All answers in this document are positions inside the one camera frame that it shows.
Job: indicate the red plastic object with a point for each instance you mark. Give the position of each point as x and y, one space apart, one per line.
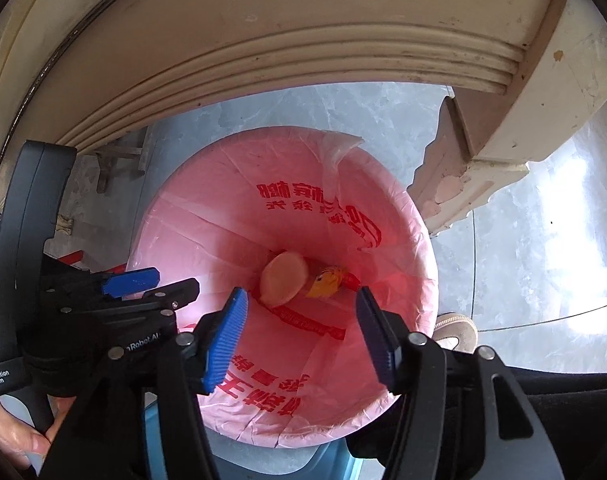
73 258

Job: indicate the weathered wooden frame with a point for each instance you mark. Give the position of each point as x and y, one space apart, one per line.
121 160

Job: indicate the person's left hand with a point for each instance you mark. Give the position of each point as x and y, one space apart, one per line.
18 440

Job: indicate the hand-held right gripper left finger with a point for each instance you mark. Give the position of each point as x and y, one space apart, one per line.
227 342

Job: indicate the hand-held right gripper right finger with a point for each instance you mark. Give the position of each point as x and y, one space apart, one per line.
378 342

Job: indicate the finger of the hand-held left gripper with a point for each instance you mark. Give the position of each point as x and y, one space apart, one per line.
178 292
133 281

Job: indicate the pink lined trash bin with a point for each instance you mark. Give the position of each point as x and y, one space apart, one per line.
303 210

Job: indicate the yellow red snack wrapper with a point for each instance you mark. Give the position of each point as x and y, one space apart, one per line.
326 282

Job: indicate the round beige food piece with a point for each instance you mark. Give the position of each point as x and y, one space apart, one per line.
283 277

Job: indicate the beige shoe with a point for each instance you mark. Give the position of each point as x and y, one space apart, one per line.
458 332

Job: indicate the cream round table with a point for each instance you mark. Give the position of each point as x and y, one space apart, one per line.
283 35

